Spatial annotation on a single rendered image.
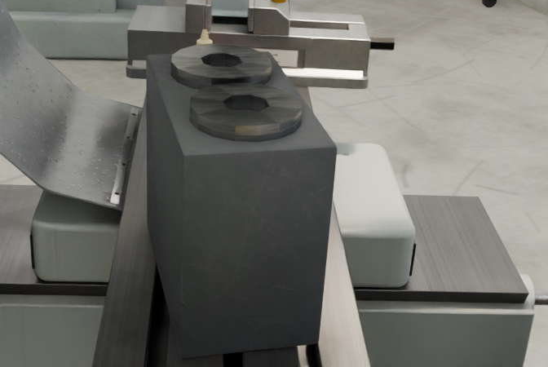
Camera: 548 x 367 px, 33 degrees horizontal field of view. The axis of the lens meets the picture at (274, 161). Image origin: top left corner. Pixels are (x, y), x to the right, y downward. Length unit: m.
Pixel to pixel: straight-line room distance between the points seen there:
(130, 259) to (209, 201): 0.22
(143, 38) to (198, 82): 0.54
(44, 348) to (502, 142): 2.65
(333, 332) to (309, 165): 0.18
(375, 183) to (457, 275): 0.17
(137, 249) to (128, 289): 0.07
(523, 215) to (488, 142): 0.58
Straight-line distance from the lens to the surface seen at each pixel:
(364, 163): 1.36
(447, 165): 3.40
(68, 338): 1.27
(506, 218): 3.11
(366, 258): 1.21
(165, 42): 1.32
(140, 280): 0.87
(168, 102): 0.76
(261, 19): 1.30
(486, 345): 1.31
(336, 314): 0.84
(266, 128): 0.70
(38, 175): 1.15
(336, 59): 1.33
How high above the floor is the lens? 1.45
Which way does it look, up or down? 26 degrees down
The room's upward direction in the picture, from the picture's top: 4 degrees clockwise
